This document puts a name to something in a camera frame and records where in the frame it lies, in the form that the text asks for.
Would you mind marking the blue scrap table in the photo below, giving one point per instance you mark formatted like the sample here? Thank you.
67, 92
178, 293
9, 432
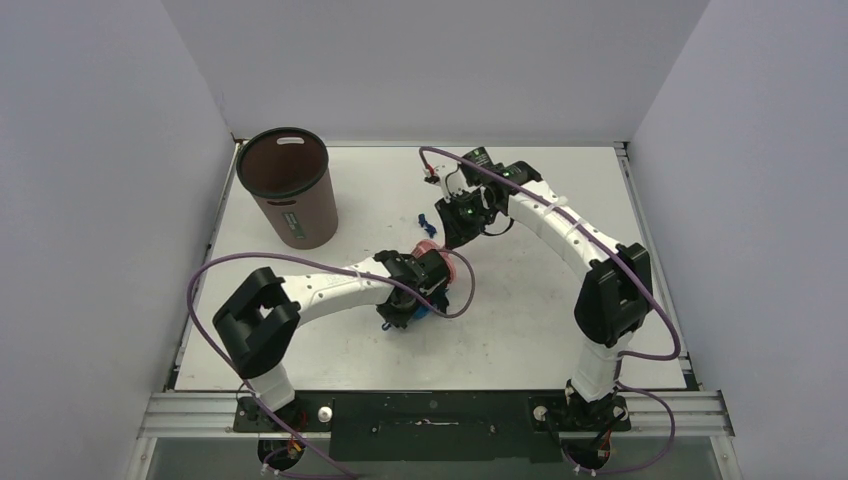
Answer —
429, 228

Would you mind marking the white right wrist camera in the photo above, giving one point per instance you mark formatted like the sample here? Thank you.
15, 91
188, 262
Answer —
451, 181

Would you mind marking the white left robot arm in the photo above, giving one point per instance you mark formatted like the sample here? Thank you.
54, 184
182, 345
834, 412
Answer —
257, 322

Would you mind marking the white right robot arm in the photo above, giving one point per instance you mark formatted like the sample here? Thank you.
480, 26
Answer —
612, 303

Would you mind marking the brown waste bin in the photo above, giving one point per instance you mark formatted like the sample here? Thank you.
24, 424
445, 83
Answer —
286, 171

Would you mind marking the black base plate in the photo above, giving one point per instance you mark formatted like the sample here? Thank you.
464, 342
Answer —
457, 426

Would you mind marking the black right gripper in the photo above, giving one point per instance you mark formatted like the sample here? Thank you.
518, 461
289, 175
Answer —
454, 225

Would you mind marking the aluminium front rail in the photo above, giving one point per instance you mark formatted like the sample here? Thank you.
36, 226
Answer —
212, 415

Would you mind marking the blue dustpan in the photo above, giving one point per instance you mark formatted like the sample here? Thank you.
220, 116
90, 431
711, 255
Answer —
424, 311

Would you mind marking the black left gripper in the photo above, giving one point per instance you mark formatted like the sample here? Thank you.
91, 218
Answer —
392, 317

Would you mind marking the pink hand brush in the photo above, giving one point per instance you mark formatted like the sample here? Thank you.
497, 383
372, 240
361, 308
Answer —
429, 252

